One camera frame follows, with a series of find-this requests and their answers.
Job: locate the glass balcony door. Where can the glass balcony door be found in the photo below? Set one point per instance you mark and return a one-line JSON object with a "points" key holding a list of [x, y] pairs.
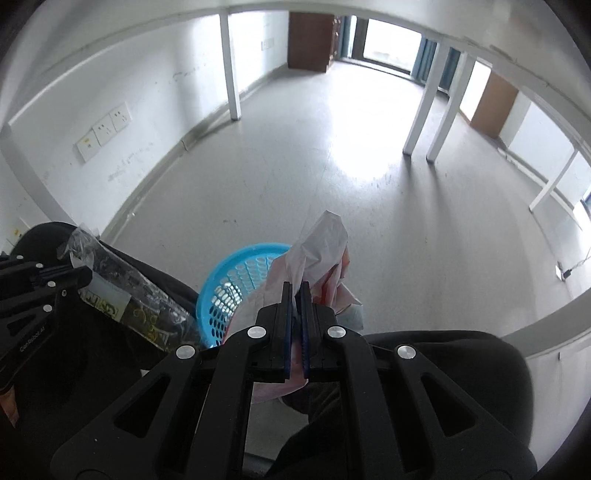
{"points": [[388, 44]]}

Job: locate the dark blue curtain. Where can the dark blue curtain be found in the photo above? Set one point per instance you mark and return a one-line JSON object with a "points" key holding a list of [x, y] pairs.
{"points": [[427, 60]]}

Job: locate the brown cabinet with glass door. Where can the brown cabinet with glass door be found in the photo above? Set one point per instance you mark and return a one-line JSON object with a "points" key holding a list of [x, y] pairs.
{"points": [[494, 104]]}

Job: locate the white wall socket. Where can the white wall socket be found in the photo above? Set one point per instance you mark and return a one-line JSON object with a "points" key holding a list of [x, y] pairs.
{"points": [[104, 130], [119, 115]]}

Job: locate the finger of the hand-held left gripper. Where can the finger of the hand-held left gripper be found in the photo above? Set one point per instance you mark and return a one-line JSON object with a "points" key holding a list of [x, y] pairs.
{"points": [[69, 279], [23, 270]]}

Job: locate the white paper wrapper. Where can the white paper wrapper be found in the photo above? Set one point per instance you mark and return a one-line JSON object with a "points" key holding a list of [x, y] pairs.
{"points": [[323, 249]]}

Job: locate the blue plastic basket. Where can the blue plastic basket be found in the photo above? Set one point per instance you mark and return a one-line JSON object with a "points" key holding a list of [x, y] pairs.
{"points": [[231, 286]]}

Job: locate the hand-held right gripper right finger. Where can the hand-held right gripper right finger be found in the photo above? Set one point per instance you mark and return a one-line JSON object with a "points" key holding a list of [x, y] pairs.
{"points": [[304, 332]]}

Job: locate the white table leg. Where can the white table leg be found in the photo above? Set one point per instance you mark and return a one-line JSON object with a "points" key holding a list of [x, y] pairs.
{"points": [[445, 110], [551, 182], [420, 101], [229, 64]]}

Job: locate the brown wooden wardrobe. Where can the brown wooden wardrobe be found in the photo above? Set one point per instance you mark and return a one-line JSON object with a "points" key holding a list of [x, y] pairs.
{"points": [[309, 41]]}

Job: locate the person's left leg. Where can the person's left leg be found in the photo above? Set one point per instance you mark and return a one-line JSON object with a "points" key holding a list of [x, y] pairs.
{"points": [[92, 369]]}

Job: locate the clear yellow print wrapper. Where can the clear yellow print wrapper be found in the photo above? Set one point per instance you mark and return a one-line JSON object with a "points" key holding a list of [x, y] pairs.
{"points": [[138, 295]]}

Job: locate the white wall plate yellow sticker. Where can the white wall plate yellow sticker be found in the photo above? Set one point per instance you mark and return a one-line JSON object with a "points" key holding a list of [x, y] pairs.
{"points": [[87, 146]]}

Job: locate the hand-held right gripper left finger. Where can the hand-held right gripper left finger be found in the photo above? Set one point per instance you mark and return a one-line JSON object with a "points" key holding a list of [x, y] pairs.
{"points": [[287, 323]]}

